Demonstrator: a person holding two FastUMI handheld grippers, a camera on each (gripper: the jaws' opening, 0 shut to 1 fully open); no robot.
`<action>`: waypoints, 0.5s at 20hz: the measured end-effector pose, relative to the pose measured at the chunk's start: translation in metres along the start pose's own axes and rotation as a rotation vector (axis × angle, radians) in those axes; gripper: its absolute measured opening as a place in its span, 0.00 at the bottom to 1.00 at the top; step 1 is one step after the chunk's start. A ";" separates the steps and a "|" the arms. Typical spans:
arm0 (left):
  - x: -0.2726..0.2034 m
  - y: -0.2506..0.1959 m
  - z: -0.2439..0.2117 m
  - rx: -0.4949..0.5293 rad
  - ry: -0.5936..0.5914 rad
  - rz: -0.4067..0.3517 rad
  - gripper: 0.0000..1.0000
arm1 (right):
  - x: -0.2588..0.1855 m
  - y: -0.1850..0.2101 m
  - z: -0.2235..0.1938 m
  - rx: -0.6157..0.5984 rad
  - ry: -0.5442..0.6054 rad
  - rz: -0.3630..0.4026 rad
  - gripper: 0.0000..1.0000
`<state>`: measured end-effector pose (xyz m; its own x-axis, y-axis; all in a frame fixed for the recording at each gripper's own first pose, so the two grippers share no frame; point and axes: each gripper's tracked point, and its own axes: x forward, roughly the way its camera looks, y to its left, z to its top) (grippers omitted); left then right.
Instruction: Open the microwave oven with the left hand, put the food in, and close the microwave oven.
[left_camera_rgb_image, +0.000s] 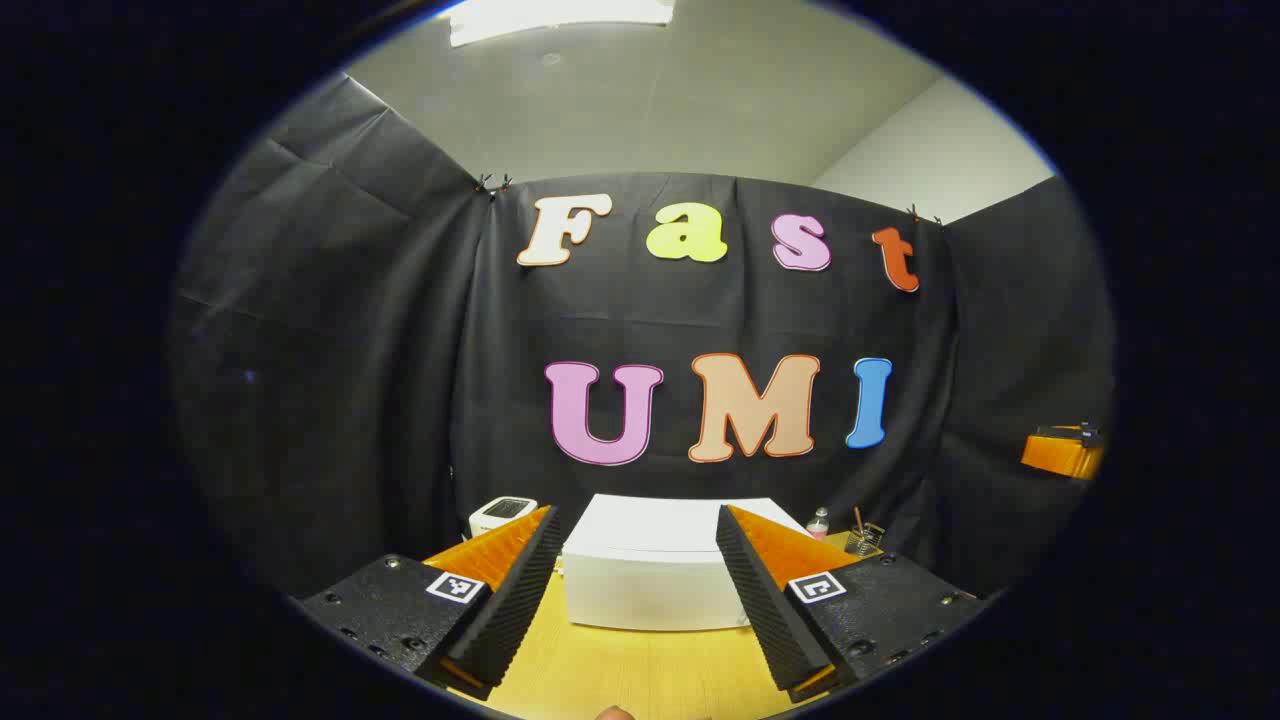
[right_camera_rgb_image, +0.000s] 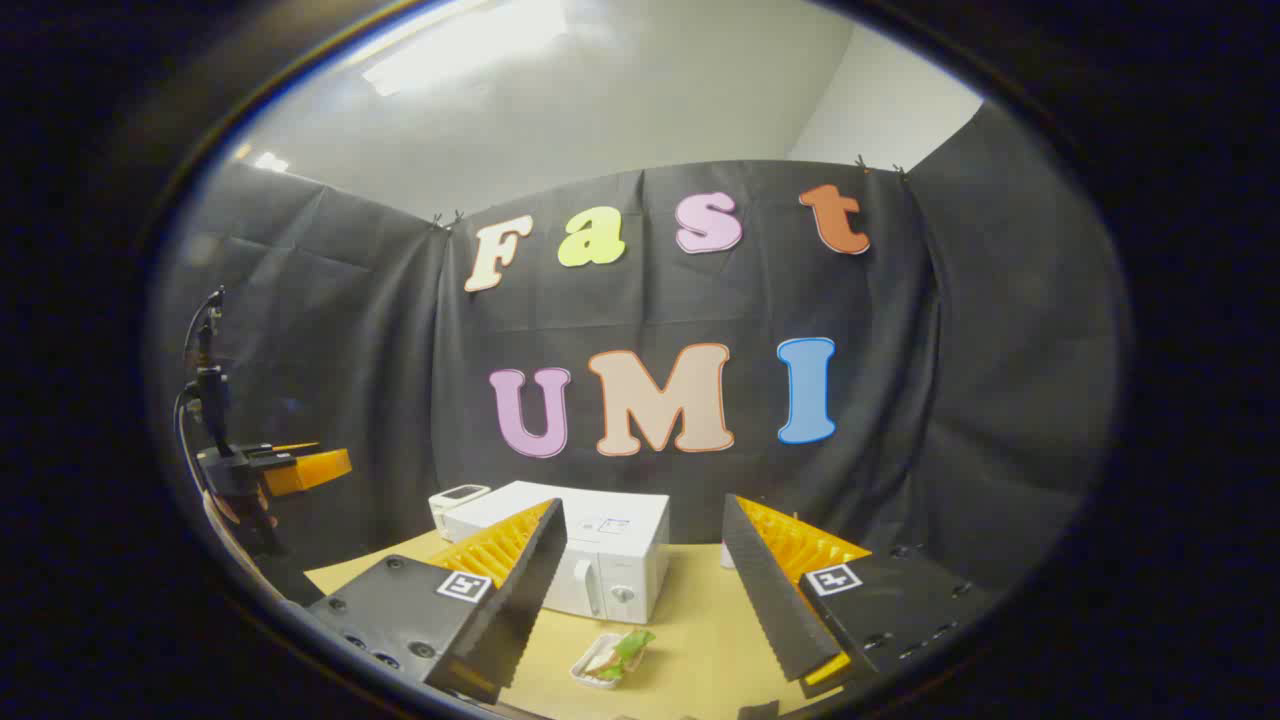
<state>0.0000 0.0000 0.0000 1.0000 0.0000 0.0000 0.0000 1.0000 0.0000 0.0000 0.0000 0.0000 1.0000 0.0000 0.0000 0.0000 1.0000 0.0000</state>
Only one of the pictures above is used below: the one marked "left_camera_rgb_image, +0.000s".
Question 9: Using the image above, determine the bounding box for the white microwave oven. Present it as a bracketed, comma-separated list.
[562, 494, 811, 633]

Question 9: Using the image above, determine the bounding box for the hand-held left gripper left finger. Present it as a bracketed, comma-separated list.
[298, 505, 563, 701]

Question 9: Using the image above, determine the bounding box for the ceiling light panel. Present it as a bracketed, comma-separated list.
[448, 0, 677, 48]

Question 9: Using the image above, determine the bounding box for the white toaster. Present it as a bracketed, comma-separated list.
[469, 497, 539, 539]

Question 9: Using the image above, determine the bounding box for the black backdrop cloth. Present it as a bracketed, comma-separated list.
[170, 70, 1116, 601]

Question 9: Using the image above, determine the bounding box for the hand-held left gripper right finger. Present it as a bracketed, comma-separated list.
[715, 504, 987, 704]

